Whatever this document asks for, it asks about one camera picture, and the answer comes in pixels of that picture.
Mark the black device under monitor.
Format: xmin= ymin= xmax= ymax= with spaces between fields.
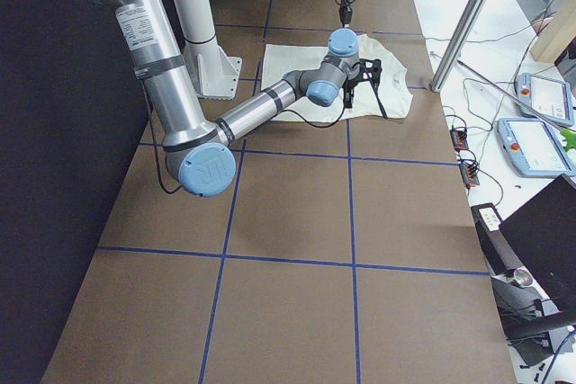
xmin=491 ymin=278 xmax=575 ymax=366

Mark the black monitor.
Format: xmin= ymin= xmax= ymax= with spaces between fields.
xmin=500 ymin=174 xmax=575 ymax=310

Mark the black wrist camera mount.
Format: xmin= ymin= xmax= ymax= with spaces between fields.
xmin=348 ymin=58 xmax=383 ymax=92

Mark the silver metal cup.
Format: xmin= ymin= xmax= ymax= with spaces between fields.
xmin=503 ymin=268 xmax=534 ymax=289

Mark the far blue teach pendant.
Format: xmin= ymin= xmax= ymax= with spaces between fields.
xmin=516 ymin=73 xmax=575 ymax=127

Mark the aluminium frame post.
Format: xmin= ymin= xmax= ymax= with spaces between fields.
xmin=430 ymin=0 xmax=486 ymax=93

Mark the orange terminal block near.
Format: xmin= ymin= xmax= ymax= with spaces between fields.
xmin=459 ymin=160 xmax=480 ymax=190

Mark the black box white label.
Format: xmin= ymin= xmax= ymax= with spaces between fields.
xmin=471 ymin=203 xmax=523 ymax=275

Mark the orange terminal block far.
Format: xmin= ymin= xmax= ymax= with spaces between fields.
xmin=449 ymin=127 xmax=470 ymax=151

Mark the near blue teach pendant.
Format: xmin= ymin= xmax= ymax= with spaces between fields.
xmin=496 ymin=118 xmax=575 ymax=178

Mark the blue teach pendant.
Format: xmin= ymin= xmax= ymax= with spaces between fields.
xmin=496 ymin=118 xmax=575 ymax=178
xmin=516 ymin=73 xmax=575 ymax=127

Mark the orange terminal block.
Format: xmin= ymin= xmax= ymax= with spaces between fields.
xmin=459 ymin=160 xmax=480 ymax=190
xmin=449 ymin=127 xmax=470 ymax=151

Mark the cream long-sleeve cat shirt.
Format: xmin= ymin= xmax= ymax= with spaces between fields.
xmin=261 ymin=34 xmax=412 ymax=123

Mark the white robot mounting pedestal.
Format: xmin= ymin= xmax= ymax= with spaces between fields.
xmin=174 ymin=0 xmax=242 ymax=100

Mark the wooden board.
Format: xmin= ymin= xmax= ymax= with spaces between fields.
xmin=530 ymin=0 xmax=576 ymax=63

